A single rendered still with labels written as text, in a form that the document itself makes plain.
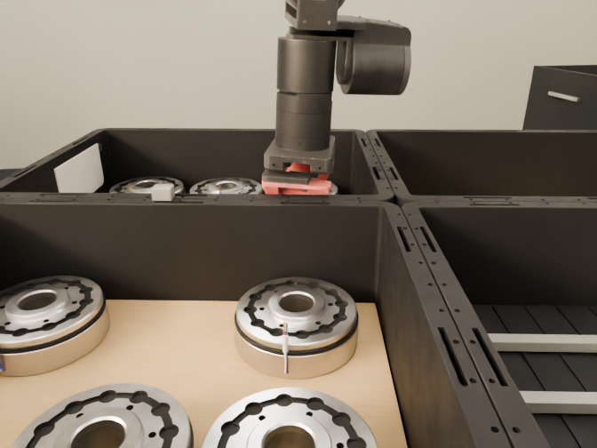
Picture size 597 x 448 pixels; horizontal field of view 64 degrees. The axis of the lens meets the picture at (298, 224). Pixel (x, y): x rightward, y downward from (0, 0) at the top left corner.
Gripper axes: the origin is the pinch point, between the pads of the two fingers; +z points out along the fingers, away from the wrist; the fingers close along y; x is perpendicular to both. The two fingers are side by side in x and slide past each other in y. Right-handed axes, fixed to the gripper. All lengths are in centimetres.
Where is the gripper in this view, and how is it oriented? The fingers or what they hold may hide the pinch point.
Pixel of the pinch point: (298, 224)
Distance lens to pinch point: 54.1
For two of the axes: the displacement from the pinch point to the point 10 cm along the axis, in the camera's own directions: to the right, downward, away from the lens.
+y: 1.1, -3.9, 9.1
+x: -9.9, -0.8, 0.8
